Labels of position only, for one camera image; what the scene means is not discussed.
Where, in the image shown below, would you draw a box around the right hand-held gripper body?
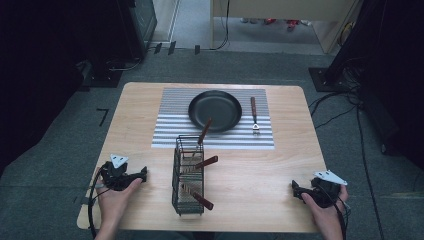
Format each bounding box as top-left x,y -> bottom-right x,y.
309,169 -> 348,209

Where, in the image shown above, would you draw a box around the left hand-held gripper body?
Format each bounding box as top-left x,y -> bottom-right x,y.
99,153 -> 135,192

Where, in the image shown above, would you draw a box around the person's right hand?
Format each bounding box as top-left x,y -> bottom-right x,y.
300,184 -> 350,232

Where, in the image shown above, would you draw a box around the person's left hand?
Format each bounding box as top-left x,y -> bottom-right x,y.
95,177 -> 144,229

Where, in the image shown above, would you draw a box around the grey striped placemat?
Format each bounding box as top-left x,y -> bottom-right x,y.
151,87 -> 276,150

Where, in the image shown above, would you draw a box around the black frying pan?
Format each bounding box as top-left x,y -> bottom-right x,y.
188,89 -> 243,133

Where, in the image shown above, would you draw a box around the black stand base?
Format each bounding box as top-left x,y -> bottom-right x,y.
75,59 -> 125,92

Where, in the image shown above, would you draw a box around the dark glass-fronted cabinet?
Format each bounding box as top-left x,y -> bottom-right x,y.
128,0 -> 158,59

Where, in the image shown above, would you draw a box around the red shoes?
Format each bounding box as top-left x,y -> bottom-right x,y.
263,17 -> 301,33

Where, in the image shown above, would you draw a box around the beige wooden cabinet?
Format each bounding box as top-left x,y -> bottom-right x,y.
209,0 -> 365,55

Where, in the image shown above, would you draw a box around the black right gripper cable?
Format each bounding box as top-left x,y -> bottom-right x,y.
331,194 -> 352,240

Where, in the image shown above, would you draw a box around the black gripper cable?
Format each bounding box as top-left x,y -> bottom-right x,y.
331,194 -> 352,240
87,168 -> 103,240

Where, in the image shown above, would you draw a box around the black wire cutlery rack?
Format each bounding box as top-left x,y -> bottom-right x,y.
171,134 -> 206,217

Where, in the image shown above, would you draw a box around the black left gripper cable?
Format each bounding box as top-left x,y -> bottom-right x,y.
87,168 -> 103,240

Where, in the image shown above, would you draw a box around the black floor cables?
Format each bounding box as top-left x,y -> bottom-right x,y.
308,56 -> 388,240

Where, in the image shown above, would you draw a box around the black stand base plate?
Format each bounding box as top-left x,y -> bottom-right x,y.
307,66 -> 339,93

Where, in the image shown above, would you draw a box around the black hanging cable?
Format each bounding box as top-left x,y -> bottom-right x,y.
210,0 -> 232,52

